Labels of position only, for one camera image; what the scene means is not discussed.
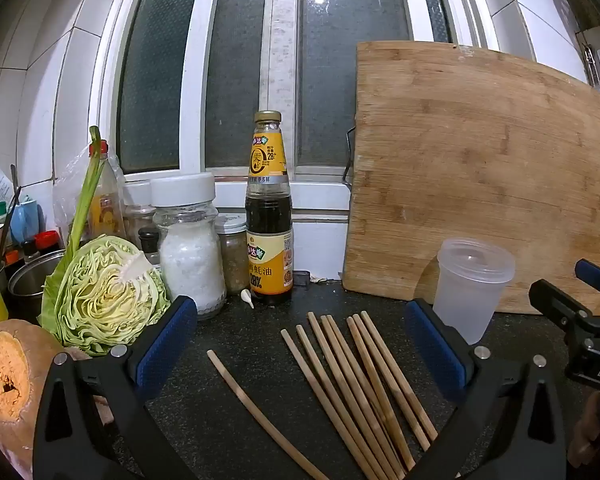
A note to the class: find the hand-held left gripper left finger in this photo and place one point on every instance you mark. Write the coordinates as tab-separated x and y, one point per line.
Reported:
165	345

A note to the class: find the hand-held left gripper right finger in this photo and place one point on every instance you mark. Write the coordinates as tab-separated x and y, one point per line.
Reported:
435	347

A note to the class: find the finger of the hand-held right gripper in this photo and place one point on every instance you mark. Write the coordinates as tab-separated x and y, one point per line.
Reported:
560	305
597	280

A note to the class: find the translucent plastic cup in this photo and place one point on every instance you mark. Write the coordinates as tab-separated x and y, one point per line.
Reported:
472	290

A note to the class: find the bunch of bamboo chopsticks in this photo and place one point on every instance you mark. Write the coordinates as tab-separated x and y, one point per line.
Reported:
354	386

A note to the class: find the slender bamboo chopstick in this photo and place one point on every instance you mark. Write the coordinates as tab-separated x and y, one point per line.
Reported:
254	406

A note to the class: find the person's right hand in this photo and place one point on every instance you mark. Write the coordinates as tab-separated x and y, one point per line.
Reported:
591	425

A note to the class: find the halved green cabbage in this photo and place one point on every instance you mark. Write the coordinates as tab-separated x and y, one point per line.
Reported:
105	300

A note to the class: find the glass salt jar white lid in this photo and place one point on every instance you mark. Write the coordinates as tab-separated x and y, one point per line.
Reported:
190	260

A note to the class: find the garlic clove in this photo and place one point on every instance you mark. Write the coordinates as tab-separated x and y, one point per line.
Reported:
247	298

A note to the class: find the black cap pepper shaker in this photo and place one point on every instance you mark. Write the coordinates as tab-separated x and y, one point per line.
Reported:
150	240

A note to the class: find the small spice jar metal lid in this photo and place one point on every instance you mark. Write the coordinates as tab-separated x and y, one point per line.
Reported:
234	260

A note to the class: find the oil bottle red cap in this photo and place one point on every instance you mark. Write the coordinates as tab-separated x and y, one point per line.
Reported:
105	210

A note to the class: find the oyster sauce bottle yellow label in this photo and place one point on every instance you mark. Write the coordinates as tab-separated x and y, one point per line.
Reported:
269	240

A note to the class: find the steel pot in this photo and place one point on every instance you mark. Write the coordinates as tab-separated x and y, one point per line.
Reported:
27	285

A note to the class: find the wooden cutting board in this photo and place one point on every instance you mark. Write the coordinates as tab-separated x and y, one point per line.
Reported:
480	170

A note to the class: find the red cap sauce bottle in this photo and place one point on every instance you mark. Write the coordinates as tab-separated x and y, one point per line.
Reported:
47	240

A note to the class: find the cut brown squash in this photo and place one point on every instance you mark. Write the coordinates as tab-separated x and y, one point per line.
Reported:
5	385

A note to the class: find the green scallion stalk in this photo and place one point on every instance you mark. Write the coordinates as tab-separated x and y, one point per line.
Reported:
82	200

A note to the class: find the blue cup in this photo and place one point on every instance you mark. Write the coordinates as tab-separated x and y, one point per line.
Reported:
27	220

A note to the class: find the clear plastic bag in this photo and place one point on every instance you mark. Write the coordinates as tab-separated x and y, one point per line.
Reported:
66	185

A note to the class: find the frosted glass window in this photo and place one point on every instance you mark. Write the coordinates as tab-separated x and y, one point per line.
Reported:
150	60

